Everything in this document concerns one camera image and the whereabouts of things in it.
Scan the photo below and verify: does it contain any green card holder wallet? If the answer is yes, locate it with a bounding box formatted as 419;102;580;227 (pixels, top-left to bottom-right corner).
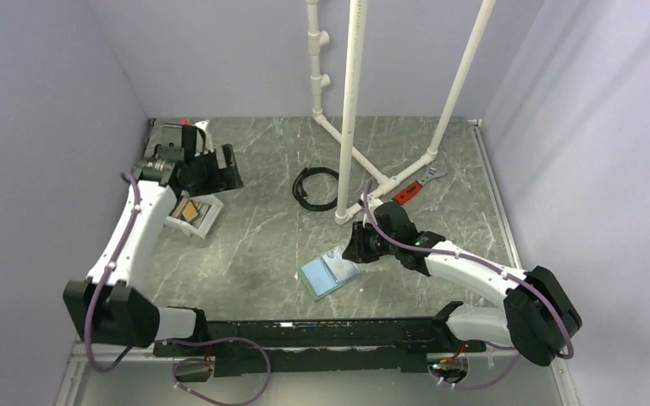
296;247;361;300

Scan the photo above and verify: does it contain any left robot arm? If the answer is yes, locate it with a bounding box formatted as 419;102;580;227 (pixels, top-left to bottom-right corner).
63;120;243;355

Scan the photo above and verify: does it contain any gold VIP card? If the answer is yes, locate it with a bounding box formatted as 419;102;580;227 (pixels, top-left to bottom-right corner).
180;200;201;223

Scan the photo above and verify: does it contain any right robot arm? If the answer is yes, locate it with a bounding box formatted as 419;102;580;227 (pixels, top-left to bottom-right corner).
342;202;582;366

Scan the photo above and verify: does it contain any coiled black cable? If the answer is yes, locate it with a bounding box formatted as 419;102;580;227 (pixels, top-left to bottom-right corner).
291;165;342;213

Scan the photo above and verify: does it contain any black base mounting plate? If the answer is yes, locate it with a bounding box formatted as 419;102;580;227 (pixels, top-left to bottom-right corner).
153;311;486;377

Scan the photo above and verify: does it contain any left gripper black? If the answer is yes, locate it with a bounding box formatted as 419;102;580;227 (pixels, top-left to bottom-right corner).
185;145;244;199

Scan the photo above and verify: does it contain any aluminium rail frame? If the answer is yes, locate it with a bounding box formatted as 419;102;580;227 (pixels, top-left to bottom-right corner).
55;322;581;406

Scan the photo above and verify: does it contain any white plastic card tray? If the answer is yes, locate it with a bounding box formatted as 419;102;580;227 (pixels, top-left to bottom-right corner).
165;194;224;239

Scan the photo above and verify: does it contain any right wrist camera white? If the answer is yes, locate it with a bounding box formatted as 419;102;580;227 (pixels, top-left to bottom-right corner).
360;196;383;215

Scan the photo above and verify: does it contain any white PVC pipe frame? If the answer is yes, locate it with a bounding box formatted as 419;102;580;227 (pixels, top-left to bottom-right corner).
306;0;498;226

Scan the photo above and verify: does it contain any red handled adjustable wrench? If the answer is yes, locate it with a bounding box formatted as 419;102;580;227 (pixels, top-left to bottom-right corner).
392;167;449;206

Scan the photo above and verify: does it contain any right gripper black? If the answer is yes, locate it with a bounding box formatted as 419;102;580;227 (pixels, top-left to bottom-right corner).
342;219;399;263

